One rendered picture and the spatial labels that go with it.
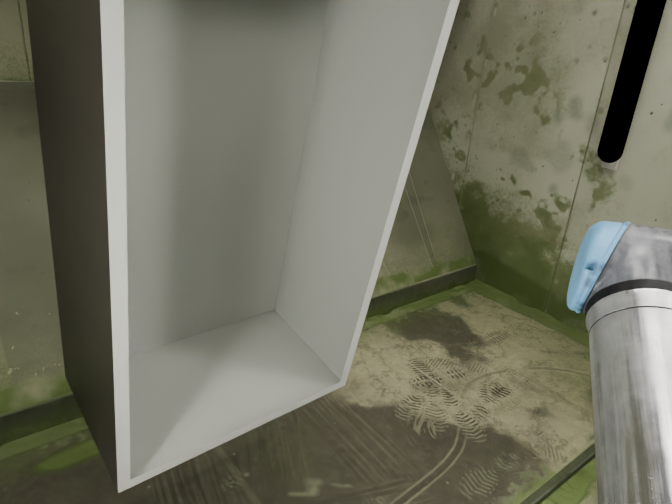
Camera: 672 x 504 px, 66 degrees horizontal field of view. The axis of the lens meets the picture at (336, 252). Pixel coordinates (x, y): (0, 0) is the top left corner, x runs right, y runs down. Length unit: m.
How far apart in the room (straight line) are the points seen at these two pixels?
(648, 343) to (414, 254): 2.22
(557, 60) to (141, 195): 2.07
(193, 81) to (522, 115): 1.98
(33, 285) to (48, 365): 0.27
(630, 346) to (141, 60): 0.91
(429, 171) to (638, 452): 2.57
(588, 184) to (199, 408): 2.00
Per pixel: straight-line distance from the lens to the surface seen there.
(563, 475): 2.00
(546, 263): 2.82
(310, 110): 1.31
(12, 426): 2.00
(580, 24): 2.70
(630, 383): 0.57
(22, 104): 2.20
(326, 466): 1.80
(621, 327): 0.61
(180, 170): 1.19
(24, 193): 2.07
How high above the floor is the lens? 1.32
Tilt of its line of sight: 23 degrees down
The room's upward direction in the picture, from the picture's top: 4 degrees clockwise
